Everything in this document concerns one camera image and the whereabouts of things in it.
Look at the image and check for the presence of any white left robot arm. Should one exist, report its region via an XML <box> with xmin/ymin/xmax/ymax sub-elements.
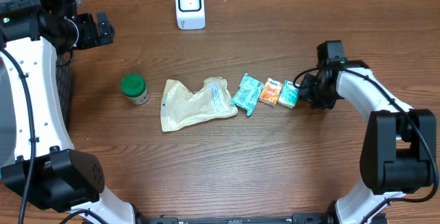
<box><xmin>1</xmin><ymin>0</ymin><xmax>142</xmax><ymax>223</ymax></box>

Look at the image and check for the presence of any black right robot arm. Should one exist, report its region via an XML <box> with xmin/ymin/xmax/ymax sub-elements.
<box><xmin>293</xmin><ymin>40</ymin><xmax>439</xmax><ymax>223</ymax></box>

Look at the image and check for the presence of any beige plastic pouch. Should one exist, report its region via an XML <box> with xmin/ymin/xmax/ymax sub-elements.
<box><xmin>160</xmin><ymin>76</ymin><xmax>238</xmax><ymax>132</ymax></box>

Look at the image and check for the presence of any teal wipes packet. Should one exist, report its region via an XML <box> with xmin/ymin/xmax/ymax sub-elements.
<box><xmin>230</xmin><ymin>73</ymin><xmax>265</xmax><ymax>116</ymax></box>

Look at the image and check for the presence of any green lid jar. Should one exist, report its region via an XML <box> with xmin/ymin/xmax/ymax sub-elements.
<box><xmin>121</xmin><ymin>74</ymin><xmax>150</xmax><ymax>104</ymax></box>

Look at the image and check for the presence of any teal tissue pack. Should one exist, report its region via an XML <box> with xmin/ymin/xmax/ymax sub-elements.
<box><xmin>278</xmin><ymin>80</ymin><xmax>299</xmax><ymax>109</ymax></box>

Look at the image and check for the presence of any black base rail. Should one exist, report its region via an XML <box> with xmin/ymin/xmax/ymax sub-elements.
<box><xmin>142</xmin><ymin>213</ymin><xmax>337</xmax><ymax>224</ymax></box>

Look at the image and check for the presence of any grey plastic basket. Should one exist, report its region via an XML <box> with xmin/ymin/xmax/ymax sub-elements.
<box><xmin>56</xmin><ymin>56</ymin><xmax>74</xmax><ymax>129</ymax></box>

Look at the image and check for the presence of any white barcode scanner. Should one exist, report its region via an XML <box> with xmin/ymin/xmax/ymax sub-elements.
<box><xmin>175</xmin><ymin>0</ymin><xmax>206</xmax><ymax>30</ymax></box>

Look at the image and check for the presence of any orange tissue pack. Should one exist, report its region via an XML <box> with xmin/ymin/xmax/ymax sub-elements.
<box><xmin>259</xmin><ymin>78</ymin><xmax>283</xmax><ymax>107</ymax></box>

